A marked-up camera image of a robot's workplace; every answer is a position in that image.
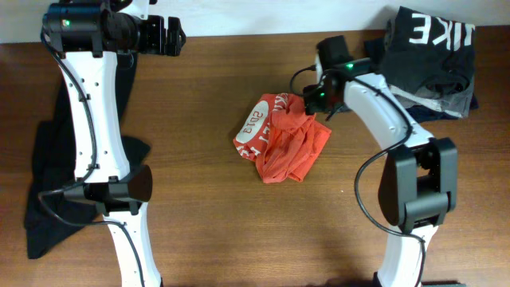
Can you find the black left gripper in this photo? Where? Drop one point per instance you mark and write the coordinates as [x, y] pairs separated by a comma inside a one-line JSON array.
[[154, 45]]

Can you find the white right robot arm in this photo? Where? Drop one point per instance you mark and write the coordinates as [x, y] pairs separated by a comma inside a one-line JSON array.
[[418, 187]]

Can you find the navy blue folded garment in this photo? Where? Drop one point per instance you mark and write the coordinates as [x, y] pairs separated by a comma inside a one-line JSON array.
[[374, 49]]

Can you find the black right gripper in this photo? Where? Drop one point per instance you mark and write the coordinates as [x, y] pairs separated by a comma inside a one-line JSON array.
[[311, 101]]

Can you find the grey folded garment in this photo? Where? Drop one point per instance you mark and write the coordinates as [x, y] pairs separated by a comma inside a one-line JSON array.
[[456, 104]]

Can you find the red orange t-shirt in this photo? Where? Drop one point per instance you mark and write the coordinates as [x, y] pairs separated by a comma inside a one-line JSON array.
[[280, 138]]

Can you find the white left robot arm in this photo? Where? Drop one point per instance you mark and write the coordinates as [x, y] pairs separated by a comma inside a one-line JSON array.
[[85, 38]]

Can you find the black Nike shirt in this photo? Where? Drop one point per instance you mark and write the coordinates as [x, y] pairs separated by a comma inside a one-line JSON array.
[[429, 52]]

